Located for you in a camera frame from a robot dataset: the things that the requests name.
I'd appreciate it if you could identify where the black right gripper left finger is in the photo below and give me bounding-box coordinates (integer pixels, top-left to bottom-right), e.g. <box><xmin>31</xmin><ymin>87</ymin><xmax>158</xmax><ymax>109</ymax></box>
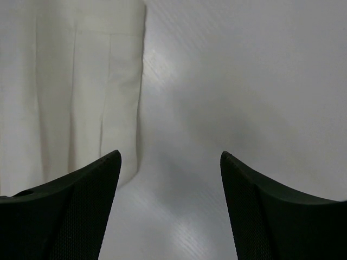
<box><xmin>1</xmin><ymin>151</ymin><xmax>121</xmax><ymax>259</ymax></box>

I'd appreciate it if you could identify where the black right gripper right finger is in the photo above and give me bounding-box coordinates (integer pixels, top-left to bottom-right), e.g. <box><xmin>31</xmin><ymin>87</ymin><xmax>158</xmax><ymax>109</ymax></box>
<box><xmin>220</xmin><ymin>152</ymin><xmax>346</xmax><ymax>259</ymax></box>

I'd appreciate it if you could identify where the white pleated skirt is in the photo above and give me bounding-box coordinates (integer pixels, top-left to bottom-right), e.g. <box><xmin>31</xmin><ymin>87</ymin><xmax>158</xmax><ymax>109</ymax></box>
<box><xmin>1</xmin><ymin>1</ymin><xmax>146</xmax><ymax>196</ymax></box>

